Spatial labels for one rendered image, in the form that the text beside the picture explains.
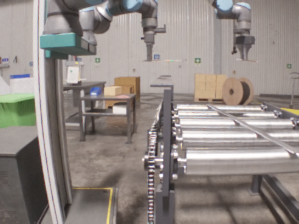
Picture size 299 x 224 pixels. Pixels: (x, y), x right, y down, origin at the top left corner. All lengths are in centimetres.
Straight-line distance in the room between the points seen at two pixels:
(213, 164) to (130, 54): 1090
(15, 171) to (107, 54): 1089
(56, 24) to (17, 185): 82
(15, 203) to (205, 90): 814
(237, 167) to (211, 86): 797
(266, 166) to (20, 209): 123
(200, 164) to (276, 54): 1206
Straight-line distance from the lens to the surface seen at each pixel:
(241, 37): 148
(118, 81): 854
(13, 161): 125
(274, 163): 100
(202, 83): 881
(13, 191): 134
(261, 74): 1243
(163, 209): 101
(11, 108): 344
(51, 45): 102
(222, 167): 93
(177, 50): 1151
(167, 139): 83
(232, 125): 152
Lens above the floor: 123
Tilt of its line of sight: 11 degrees down
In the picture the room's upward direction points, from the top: straight up
